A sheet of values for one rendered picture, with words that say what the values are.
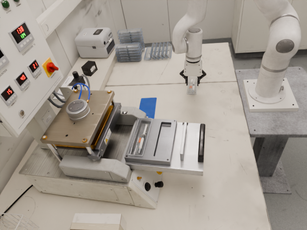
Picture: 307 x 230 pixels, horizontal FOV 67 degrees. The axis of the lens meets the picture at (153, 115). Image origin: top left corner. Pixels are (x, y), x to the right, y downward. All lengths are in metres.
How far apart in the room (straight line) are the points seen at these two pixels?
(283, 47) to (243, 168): 0.53
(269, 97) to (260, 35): 1.75
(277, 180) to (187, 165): 1.25
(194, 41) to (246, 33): 1.83
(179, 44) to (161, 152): 0.57
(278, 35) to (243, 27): 1.88
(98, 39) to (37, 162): 1.02
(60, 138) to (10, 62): 0.28
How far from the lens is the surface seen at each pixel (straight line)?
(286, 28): 1.11
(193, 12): 1.14
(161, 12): 3.29
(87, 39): 1.82
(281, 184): 1.99
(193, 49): 1.23
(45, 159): 1.06
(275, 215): 1.88
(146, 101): 1.41
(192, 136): 0.90
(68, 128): 0.86
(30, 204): 1.21
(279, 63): 1.23
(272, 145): 1.68
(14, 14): 0.88
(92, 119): 0.85
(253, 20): 2.96
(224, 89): 1.46
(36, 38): 0.93
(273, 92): 1.36
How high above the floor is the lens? 1.66
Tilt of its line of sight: 44 degrees down
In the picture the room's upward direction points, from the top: 10 degrees counter-clockwise
